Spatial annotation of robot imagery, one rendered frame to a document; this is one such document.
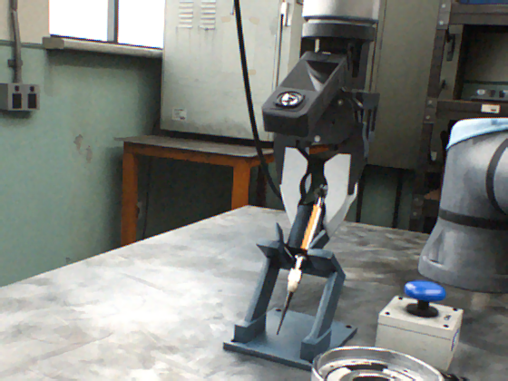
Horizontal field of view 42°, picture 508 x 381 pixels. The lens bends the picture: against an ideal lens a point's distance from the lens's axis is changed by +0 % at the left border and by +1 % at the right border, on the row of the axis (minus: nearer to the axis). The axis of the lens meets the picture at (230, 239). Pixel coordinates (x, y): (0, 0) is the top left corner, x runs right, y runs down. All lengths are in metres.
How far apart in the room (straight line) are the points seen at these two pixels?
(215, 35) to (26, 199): 1.01
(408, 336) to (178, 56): 2.37
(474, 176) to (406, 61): 3.39
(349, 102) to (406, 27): 3.67
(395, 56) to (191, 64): 1.77
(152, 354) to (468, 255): 0.49
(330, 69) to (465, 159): 0.36
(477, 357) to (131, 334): 0.36
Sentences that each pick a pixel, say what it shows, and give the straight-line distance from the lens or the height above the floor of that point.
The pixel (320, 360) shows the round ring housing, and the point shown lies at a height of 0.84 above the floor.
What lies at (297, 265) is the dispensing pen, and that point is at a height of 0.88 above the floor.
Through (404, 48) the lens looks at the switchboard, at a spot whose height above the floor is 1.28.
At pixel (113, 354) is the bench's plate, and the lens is 0.65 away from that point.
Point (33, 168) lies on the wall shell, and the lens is 2.54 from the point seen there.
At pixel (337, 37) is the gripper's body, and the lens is 0.67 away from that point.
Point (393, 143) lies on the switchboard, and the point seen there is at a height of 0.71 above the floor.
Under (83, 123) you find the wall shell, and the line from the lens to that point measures 2.73.
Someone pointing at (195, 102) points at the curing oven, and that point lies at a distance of 2.88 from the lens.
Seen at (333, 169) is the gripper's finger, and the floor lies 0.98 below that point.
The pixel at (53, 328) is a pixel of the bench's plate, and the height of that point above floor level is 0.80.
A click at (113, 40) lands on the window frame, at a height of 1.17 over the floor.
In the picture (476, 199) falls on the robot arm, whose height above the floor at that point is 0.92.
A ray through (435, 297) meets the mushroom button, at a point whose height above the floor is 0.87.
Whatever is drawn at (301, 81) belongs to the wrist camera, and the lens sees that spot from 0.64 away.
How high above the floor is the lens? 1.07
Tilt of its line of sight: 14 degrees down
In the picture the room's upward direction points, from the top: 4 degrees clockwise
